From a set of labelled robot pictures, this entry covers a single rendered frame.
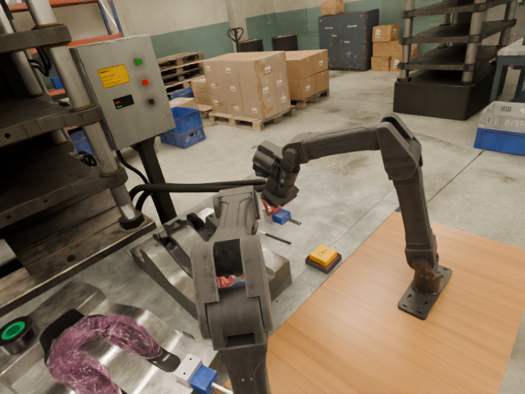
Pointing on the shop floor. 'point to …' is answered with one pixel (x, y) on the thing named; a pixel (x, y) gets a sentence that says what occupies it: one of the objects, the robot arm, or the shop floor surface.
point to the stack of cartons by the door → (387, 48)
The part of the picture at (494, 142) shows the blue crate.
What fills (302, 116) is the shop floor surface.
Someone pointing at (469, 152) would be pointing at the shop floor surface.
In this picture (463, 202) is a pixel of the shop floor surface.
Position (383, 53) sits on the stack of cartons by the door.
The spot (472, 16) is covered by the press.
